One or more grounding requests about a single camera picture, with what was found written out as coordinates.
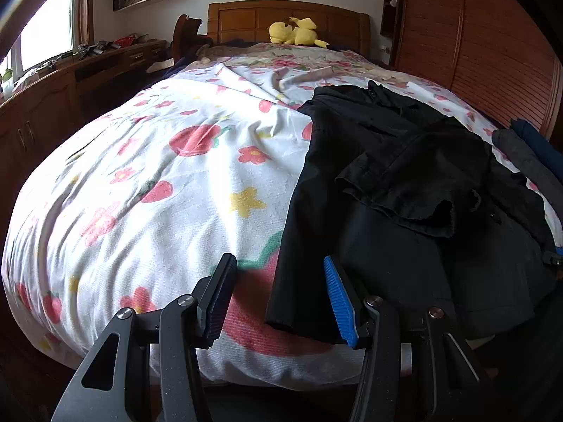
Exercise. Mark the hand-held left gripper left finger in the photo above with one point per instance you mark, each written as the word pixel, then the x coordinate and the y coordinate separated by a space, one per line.
pixel 215 303

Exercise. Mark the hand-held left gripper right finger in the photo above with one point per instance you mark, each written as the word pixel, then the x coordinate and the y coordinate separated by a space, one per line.
pixel 342 305

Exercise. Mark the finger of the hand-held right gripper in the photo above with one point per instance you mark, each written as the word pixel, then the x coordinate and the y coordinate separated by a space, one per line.
pixel 555 258

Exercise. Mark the black double-breasted coat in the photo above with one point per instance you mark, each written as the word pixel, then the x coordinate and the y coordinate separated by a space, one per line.
pixel 396 184

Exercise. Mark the folded grey garment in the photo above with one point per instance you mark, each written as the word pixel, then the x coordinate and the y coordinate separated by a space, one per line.
pixel 523 158

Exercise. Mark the folded blue garment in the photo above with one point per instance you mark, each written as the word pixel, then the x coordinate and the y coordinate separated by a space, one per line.
pixel 545 140

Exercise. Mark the white strawberry print bedsheet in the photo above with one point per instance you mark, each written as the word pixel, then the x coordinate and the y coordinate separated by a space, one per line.
pixel 154 162

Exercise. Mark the wooden louvred wardrobe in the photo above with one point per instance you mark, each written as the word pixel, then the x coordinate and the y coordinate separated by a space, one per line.
pixel 484 39

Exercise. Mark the beige floral quilt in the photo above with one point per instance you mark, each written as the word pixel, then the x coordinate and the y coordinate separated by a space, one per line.
pixel 281 56

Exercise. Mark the long wooden desk cabinet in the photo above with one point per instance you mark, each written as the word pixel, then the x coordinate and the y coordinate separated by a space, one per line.
pixel 39 114

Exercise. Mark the wooden chair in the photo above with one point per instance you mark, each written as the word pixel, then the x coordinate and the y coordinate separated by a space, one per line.
pixel 187 35

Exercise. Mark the red basket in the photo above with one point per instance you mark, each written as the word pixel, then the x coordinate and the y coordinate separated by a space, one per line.
pixel 125 40

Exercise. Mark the yellow plush toy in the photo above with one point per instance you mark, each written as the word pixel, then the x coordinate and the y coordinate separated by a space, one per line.
pixel 294 30

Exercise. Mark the wooden bed headboard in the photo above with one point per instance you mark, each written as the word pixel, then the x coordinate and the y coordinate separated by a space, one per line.
pixel 246 20

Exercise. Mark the wardrobe side shelf niche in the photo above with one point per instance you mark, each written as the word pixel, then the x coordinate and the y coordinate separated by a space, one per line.
pixel 391 0

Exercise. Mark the wooden framed window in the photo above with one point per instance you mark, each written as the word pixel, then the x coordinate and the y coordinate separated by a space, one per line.
pixel 48 30

